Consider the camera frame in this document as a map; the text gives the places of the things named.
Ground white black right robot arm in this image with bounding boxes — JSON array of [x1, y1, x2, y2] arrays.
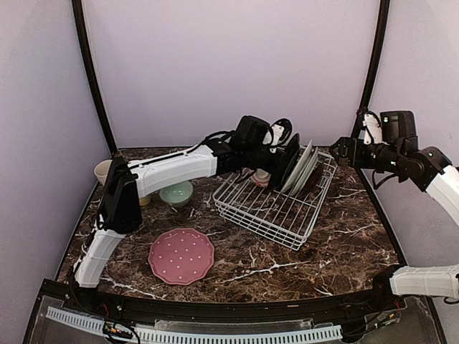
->
[[329, 108, 458, 311]]

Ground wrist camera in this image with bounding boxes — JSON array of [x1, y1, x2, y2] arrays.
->
[[263, 118, 293, 148], [357, 108, 383, 145]]

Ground black striped rim plate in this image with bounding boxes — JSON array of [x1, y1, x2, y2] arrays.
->
[[268, 133, 300, 190]]

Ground dark red plate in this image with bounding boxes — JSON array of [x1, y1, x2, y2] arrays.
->
[[297, 164, 323, 198]]

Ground black frame post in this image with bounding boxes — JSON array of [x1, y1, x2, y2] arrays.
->
[[351, 0, 390, 138], [71, 0, 118, 154]]

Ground black right frame post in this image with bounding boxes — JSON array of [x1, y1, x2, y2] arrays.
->
[[351, 0, 390, 138]]

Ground yellow ceramic cup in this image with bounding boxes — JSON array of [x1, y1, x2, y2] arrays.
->
[[138, 195, 151, 206]]

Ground black left frame post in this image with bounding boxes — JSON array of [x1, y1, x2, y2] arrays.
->
[[71, 0, 118, 154]]

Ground black front table rail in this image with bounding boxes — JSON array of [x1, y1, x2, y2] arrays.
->
[[42, 279, 427, 325]]

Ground white slotted cable duct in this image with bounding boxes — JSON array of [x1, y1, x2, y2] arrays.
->
[[45, 306, 343, 344]]

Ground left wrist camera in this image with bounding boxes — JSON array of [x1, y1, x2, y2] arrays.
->
[[263, 118, 293, 148]]

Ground light teal ceramic bowl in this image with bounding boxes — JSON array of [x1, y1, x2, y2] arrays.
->
[[159, 181, 194, 208]]

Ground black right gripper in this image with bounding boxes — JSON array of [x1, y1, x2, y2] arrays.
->
[[331, 135, 404, 173]]

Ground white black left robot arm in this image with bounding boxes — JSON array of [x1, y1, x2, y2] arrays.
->
[[71, 115, 292, 312]]

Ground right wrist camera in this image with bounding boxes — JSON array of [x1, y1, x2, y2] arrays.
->
[[357, 108, 383, 145]]

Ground light green plate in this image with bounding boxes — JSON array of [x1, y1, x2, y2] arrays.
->
[[290, 148, 318, 196]]

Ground grey white plate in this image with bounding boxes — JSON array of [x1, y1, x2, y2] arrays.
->
[[280, 140, 313, 193]]

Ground pink polka dot plate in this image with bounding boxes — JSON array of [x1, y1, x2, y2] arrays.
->
[[148, 228, 214, 286]]

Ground cream patterned ceramic mug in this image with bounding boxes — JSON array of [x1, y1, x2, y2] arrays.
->
[[93, 159, 112, 186]]

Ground white red patterned bowl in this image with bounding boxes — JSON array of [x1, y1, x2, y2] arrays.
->
[[251, 169, 271, 188]]

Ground white wire dish rack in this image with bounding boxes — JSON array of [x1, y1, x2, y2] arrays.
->
[[212, 149, 336, 251]]

